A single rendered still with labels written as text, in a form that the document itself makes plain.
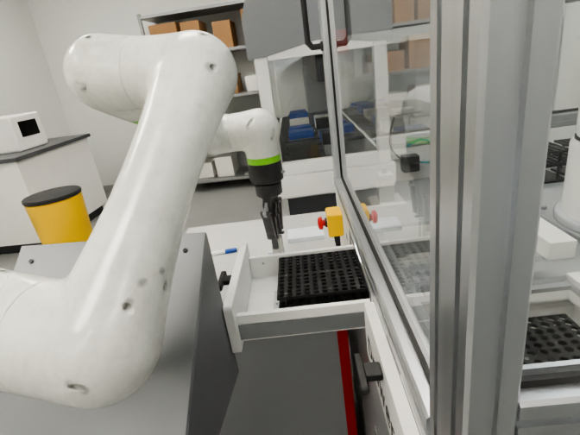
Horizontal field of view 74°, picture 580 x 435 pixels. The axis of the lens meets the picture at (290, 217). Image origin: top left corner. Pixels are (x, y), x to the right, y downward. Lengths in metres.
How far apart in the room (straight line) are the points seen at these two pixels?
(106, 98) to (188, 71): 0.17
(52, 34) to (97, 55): 5.20
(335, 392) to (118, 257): 0.92
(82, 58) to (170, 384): 0.51
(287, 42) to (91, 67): 0.98
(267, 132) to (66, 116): 5.06
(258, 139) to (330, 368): 0.68
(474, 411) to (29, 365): 0.40
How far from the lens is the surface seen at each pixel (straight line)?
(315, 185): 1.64
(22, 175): 4.09
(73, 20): 5.74
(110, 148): 5.75
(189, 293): 0.67
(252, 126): 1.01
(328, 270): 0.88
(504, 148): 0.24
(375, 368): 0.62
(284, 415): 1.33
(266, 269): 1.01
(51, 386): 0.47
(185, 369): 0.65
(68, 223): 3.36
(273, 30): 1.56
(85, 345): 0.44
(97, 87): 0.69
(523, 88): 0.25
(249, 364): 1.19
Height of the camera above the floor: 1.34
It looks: 22 degrees down
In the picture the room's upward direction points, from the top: 8 degrees counter-clockwise
